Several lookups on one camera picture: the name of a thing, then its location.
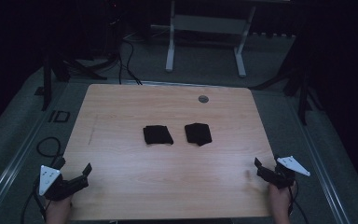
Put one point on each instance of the metal floor rail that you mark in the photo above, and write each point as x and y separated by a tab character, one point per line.
323	180
15	161

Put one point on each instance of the black metal stand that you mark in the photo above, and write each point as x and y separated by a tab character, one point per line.
303	93
47	81

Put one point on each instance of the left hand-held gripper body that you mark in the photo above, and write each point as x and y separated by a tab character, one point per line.
48	179

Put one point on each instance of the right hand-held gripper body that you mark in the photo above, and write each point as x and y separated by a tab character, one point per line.
292	165

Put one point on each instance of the black cloth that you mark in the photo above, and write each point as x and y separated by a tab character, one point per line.
198	133
157	134

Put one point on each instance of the person's right hand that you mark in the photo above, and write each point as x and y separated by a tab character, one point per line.
279	202

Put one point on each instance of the person's left hand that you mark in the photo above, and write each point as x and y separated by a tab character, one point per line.
57	213

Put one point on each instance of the white desk frame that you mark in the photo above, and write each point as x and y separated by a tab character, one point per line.
205	24

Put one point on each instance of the grey round table grommet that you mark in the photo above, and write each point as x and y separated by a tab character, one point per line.
203	99

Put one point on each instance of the dark equipment tower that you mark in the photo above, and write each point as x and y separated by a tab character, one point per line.
115	28

